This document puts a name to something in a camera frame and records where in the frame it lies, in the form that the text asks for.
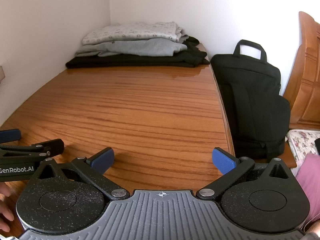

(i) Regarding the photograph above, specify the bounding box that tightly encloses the pink cloth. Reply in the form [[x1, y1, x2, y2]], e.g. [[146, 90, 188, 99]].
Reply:
[[296, 154, 320, 231]]

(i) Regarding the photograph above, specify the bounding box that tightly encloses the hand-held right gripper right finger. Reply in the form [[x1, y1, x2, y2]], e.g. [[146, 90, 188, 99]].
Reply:
[[196, 147, 292, 200]]

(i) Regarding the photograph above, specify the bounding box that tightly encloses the black folded garment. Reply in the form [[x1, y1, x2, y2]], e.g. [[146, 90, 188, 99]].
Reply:
[[65, 36, 211, 69]]

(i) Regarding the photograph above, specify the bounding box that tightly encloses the person's left hand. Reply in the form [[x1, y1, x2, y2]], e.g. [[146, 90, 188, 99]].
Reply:
[[0, 182, 15, 232]]

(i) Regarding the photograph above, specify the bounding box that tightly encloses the wooden headboard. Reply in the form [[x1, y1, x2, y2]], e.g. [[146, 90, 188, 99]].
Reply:
[[282, 11, 320, 127]]

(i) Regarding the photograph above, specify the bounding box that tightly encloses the grey printed t-shirt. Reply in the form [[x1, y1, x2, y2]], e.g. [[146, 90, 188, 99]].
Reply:
[[74, 38, 188, 57]]

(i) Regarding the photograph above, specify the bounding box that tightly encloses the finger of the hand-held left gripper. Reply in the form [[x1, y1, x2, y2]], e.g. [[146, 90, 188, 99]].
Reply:
[[0, 138, 65, 158], [0, 129, 22, 143]]

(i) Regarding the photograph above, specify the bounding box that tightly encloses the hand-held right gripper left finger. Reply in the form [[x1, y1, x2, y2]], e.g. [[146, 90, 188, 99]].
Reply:
[[37, 147, 130, 201]]

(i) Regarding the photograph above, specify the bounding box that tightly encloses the black laptop bag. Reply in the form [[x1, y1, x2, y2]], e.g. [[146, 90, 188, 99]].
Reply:
[[210, 39, 291, 163]]

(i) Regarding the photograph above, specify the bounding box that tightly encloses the grey patterned hooded robe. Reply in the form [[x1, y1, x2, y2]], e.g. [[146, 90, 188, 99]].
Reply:
[[82, 21, 186, 46]]

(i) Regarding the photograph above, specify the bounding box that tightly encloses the floral cloth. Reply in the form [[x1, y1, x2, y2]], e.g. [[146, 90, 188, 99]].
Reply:
[[286, 129, 320, 166]]

